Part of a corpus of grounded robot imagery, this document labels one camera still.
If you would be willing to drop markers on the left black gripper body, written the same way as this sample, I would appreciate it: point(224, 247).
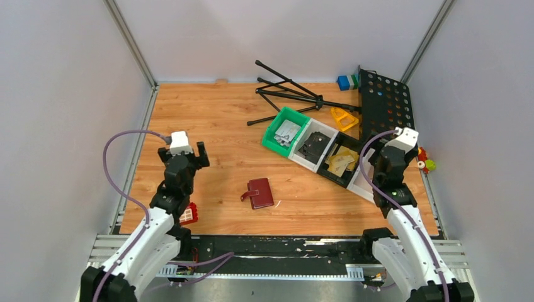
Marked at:
point(191, 158)

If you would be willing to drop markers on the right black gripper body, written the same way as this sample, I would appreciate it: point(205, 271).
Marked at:
point(407, 156)

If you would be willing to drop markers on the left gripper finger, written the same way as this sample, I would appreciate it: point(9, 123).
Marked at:
point(164, 155)
point(202, 159)

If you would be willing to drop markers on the red leather card holder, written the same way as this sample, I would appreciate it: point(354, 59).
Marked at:
point(258, 193)

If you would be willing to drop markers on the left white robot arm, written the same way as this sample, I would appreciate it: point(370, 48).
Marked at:
point(158, 238)

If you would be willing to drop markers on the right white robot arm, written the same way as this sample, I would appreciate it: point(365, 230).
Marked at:
point(415, 265)

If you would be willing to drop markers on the colourful small toy pile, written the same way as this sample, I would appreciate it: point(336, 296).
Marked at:
point(424, 162)

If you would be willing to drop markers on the red building brick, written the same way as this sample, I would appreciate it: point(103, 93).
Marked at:
point(190, 215)

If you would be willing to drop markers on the white bin at end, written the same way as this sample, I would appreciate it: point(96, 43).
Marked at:
point(358, 184)

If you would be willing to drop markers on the black perforated metal panel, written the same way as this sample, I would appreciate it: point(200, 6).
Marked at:
point(385, 104)

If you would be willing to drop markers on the yellow plastic triangle piece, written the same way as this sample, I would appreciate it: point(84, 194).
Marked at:
point(343, 119)

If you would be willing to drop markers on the black parts in bin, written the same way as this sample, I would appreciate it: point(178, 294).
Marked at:
point(314, 146)

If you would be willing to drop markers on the white bin with black parts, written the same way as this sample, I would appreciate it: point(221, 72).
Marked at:
point(312, 126)

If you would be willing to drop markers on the green plastic bin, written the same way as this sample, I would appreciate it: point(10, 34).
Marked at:
point(286, 113)

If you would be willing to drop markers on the grey metal parts in bin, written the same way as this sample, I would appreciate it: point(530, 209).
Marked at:
point(286, 133)

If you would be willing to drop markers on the green toy block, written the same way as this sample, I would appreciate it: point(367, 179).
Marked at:
point(355, 80)

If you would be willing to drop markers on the blue toy block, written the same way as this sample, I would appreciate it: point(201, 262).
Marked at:
point(345, 82)

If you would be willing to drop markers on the black folding tripod stand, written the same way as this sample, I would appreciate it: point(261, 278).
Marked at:
point(287, 88)

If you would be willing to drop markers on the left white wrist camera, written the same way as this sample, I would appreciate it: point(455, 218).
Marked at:
point(180, 144)

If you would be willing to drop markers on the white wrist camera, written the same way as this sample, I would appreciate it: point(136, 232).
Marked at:
point(405, 139)
point(180, 144)

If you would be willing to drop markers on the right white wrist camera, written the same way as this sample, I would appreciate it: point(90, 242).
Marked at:
point(405, 139)

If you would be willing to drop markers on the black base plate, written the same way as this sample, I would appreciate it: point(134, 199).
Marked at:
point(280, 255)

